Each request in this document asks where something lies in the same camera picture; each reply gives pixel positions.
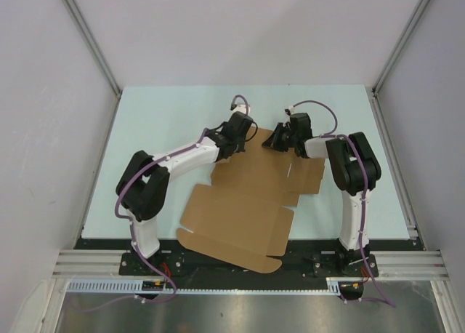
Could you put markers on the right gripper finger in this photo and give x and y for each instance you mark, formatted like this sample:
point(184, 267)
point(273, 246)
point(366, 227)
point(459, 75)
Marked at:
point(284, 142)
point(269, 143)

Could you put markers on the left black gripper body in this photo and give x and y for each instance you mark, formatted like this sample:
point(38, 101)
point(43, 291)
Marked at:
point(240, 145)

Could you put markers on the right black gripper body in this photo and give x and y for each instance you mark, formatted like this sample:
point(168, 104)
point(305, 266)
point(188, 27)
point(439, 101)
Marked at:
point(293, 138)

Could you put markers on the brown cardboard box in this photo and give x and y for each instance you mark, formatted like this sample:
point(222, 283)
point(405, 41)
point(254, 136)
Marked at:
point(246, 213)

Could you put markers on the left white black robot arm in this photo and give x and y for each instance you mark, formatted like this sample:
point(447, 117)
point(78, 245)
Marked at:
point(142, 188)

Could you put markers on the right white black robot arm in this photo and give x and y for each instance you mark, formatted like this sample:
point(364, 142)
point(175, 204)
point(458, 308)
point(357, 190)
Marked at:
point(355, 170)

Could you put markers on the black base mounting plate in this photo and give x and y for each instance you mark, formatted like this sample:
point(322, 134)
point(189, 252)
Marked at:
point(314, 258)

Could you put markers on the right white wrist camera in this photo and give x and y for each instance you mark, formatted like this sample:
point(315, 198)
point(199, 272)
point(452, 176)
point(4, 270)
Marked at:
point(289, 111)

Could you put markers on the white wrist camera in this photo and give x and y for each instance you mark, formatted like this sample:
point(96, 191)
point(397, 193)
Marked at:
point(289, 111)
point(240, 108)

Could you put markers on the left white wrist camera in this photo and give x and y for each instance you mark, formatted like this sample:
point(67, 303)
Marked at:
point(240, 108)

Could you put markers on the grey slotted cable duct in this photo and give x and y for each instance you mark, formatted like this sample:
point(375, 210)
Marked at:
point(120, 286)

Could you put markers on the right aluminium side rail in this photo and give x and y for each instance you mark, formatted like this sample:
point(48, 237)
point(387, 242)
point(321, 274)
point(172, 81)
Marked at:
point(394, 167)

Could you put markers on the right aluminium corner post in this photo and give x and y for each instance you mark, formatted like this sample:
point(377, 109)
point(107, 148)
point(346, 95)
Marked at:
point(407, 33)

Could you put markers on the aluminium corner post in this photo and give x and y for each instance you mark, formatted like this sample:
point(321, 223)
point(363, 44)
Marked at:
point(407, 33)
point(78, 18)

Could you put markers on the left aluminium corner post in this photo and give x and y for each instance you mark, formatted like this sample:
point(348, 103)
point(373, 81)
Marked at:
point(78, 18)

